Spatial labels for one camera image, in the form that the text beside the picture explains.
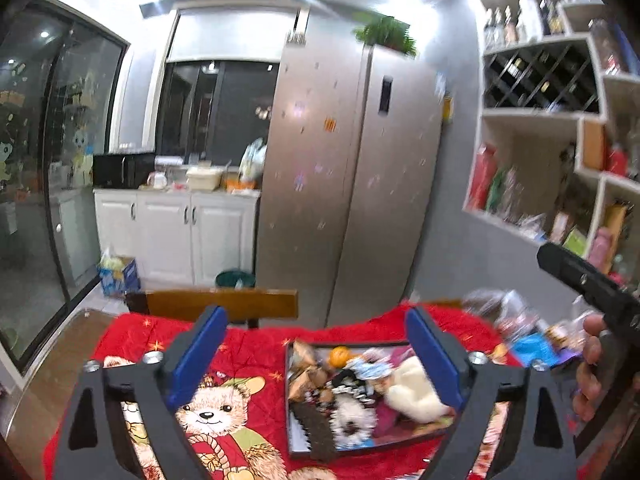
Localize red carton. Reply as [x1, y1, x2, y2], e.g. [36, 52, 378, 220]
[467, 145, 498, 211]

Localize green carton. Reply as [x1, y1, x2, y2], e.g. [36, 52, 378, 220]
[487, 167, 506, 213]

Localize dark cardboard box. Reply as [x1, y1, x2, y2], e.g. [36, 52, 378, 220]
[284, 339, 468, 462]

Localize white food bag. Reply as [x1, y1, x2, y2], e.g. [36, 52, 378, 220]
[240, 138, 266, 183]

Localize glass door with stickers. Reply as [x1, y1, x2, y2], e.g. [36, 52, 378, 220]
[0, 5, 126, 361]

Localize cream plastic basin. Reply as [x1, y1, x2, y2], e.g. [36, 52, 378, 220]
[186, 165, 223, 191]

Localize white plush bear keychain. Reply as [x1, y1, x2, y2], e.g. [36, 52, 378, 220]
[385, 357, 453, 423]

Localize person's right hand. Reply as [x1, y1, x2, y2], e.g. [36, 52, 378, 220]
[571, 312, 608, 422]

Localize brown triangular snack packet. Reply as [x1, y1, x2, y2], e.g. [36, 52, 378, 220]
[292, 340, 321, 373]
[289, 366, 326, 403]

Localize black microwave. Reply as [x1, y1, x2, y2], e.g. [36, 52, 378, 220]
[92, 152, 156, 190]

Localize red printed blanket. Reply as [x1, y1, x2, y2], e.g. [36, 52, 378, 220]
[42, 305, 526, 480]

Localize green potted plant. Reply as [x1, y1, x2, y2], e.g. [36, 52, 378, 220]
[354, 16, 418, 58]

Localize small floor cardboard box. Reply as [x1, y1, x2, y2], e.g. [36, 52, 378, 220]
[97, 255, 142, 297]

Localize clear plastic bag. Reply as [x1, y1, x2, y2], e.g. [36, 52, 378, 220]
[465, 287, 531, 341]

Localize white wall shelf unit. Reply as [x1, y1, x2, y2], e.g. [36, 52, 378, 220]
[462, 0, 640, 281]

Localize small green box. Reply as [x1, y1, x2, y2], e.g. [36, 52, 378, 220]
[562, 230, 588, 256]

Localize dark window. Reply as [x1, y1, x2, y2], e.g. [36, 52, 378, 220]
[157, 60, 280, 168]

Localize row of glass bottles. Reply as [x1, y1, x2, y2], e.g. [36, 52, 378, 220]
[482, 0, 566, 48]

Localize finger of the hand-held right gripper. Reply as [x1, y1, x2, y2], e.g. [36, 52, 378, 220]
[536, 242, 640, 322]

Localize wooden chair back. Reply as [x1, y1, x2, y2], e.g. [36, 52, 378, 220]
[125, 288, 299, 330]

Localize white kitchen cabinet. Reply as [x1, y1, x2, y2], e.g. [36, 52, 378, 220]
[93, 187, 261, 286]

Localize blue plastic bag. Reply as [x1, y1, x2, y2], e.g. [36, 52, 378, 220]
[512, 332, 558, 366]

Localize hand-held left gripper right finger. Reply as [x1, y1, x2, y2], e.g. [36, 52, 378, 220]
[405, 305, 581, 480]

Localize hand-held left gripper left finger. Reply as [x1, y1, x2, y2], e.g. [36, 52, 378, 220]
[52, 305, 228, 480]

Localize silver double-door refrigerator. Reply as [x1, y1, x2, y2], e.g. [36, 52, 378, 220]
[255, 35, 445, 328]

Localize red container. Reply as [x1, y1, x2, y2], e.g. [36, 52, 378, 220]
[607, 145, 628, 176]

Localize blue crochet scrunchie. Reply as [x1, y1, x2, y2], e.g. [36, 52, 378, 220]
[352, 357, 386, 381]

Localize clear glass bottles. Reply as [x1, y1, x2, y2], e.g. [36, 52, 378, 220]
[502, 167, 521, 221]

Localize pink thermos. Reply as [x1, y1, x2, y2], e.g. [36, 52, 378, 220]
[587, 227, 613, 273]

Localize black toothed hair clip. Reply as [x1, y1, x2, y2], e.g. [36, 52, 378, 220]
[292, 402, 335, 461]

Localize dark green trash bin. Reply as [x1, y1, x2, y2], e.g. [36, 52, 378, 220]
[216, 270, 257, 289]

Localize brown shelf box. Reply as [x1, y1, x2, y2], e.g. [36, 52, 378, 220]
[582, 120, 606, 171]

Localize black white lace doll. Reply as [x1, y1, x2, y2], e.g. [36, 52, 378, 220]
[327, 367, 373, 398]

